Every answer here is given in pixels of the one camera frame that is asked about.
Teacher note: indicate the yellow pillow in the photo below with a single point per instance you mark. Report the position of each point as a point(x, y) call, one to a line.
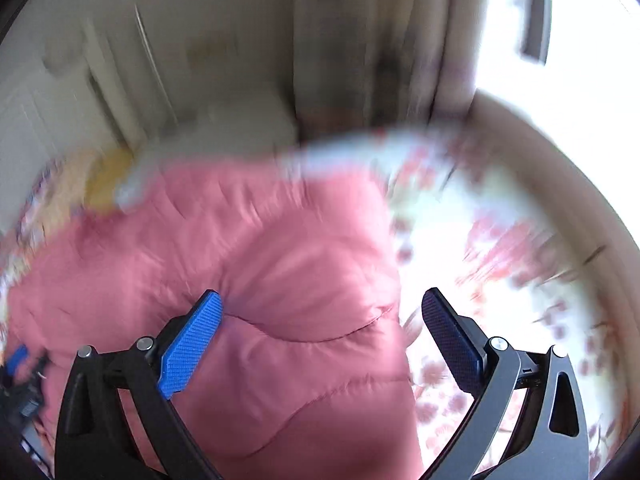
point(110, 180)

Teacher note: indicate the window with dark frame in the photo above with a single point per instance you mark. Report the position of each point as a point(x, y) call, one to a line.
point(575, 85)

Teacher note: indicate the beige bed frame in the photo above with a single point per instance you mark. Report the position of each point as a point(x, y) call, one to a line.
point(565, 160)

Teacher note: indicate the pink quilted blanket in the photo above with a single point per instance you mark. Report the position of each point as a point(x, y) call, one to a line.
point(280, 260)

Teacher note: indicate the white wardrobe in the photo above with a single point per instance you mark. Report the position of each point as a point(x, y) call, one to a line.
point(35, 125)

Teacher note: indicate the floral bedsheet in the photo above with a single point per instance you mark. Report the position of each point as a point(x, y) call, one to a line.
point(450, 220)

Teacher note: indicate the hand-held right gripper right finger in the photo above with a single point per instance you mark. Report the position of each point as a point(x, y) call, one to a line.
point(450, 342)

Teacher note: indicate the beige curtain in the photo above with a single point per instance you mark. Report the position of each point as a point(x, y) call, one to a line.
point(360, 50)

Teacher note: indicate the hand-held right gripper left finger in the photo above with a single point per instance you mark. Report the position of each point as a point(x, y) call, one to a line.
point(192, 345)

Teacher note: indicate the white headboard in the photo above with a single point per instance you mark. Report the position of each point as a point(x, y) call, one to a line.
point(107, 85)

